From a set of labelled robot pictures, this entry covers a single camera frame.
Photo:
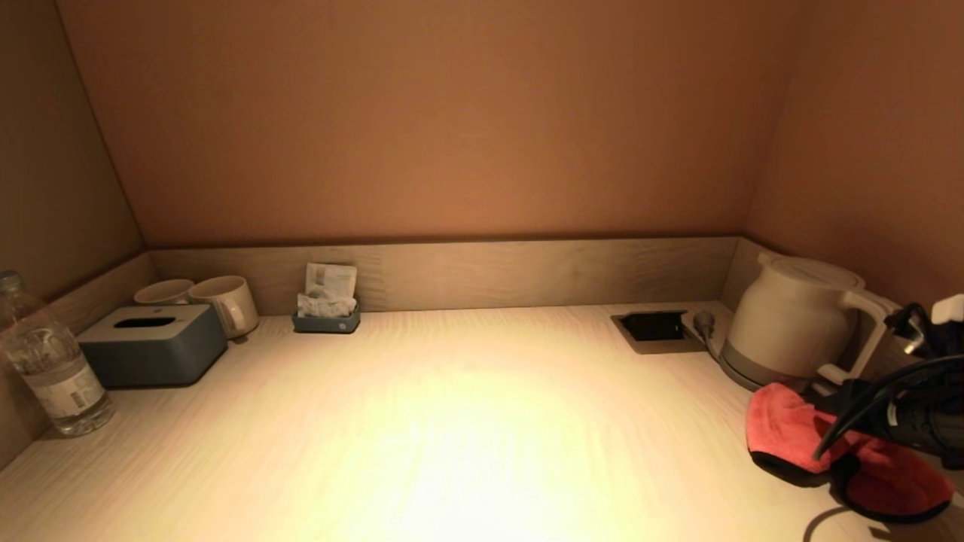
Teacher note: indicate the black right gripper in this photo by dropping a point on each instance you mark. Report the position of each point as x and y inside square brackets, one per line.
[926, 414]

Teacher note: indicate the red cloth with black trim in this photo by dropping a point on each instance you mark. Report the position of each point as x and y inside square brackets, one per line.
[783, 429]

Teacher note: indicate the white electric kettle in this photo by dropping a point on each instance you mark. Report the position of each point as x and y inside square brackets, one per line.
[791, 324]

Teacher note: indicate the grey kettle base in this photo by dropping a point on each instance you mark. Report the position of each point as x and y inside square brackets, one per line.
[734, 374]

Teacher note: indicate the recessed black socket box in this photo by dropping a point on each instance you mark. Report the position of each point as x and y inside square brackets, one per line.
[654, 327]

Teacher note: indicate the small grey sachet tray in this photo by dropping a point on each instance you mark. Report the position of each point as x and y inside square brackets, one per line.
[324, 324]

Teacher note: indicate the flat white tea sachet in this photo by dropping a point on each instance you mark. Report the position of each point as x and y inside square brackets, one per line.
[331, 279]

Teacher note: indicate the crumpled white sachet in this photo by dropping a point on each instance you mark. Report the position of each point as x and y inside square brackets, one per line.
[324, 306]

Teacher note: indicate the white ceramic mug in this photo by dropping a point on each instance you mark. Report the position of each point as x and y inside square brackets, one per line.
[224, 301]
[162, 292]

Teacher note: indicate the grey tissue box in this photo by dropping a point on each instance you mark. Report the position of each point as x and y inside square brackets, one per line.
[151, 354]

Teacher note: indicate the clear plastic water bottle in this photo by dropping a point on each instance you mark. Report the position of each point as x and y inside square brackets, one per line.
[53, 369]

